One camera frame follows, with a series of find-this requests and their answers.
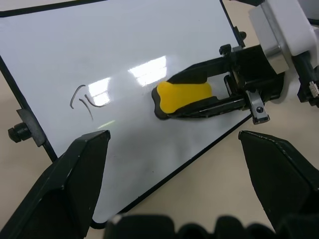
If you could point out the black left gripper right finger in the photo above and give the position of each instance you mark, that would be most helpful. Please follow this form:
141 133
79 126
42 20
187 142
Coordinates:
279 179

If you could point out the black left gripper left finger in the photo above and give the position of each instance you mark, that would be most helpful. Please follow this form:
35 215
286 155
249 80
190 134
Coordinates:
49 189

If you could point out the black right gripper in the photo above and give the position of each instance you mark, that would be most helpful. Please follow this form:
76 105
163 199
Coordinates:
256 74

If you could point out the yellow and black whiteboard eraser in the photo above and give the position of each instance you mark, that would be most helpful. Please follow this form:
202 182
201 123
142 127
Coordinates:
179 97

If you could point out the black knurled whiteboard knob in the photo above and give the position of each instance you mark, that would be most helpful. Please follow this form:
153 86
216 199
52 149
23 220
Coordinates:
17 133
241 36

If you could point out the grey metal whiteboard bracket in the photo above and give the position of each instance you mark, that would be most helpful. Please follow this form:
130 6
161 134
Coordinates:
32 127

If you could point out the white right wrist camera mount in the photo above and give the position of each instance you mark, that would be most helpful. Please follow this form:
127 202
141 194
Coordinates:
286 25

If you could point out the white whiteboard with black frame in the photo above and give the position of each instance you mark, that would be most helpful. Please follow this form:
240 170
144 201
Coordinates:
99 49

